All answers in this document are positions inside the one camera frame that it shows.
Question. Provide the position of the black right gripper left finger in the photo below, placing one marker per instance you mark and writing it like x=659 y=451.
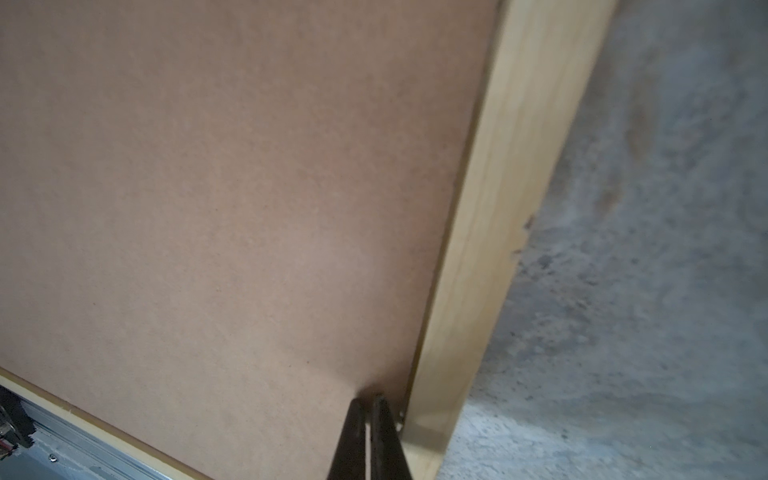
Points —
x=349 y=460

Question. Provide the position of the light wooden picture frame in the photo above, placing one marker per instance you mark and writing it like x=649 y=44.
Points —
x=498 y=228

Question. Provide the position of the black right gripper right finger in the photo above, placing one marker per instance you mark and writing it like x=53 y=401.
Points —
x=388 y=460

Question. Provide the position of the brown cardboard backing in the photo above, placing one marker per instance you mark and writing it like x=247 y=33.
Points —
x=240 y=210

